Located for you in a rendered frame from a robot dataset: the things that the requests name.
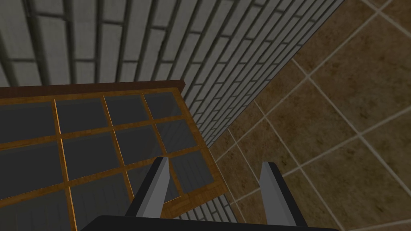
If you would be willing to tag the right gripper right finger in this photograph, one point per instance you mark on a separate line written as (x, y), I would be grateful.
(276, 199)

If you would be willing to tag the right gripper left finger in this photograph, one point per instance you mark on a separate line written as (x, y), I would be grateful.
(154, 192)

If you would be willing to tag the wooden glass-paned door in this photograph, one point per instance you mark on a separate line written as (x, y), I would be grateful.
(90, 144)

